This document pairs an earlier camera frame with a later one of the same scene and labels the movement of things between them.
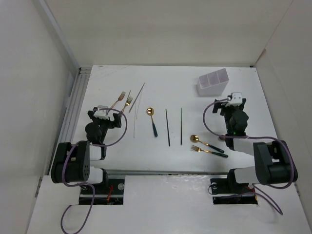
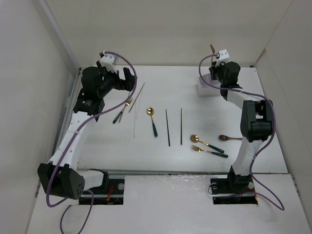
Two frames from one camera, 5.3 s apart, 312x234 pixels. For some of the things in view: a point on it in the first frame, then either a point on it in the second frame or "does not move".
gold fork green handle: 127,103 does not move
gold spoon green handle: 150,111 does not move
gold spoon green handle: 195,139 does not move
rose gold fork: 120,97 -> 212,48
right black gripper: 222,105 -> 213,68
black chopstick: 181,143 does not move
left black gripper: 115,123 -> 126,85
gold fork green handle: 194,148 does not move
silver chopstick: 137,97 does not move
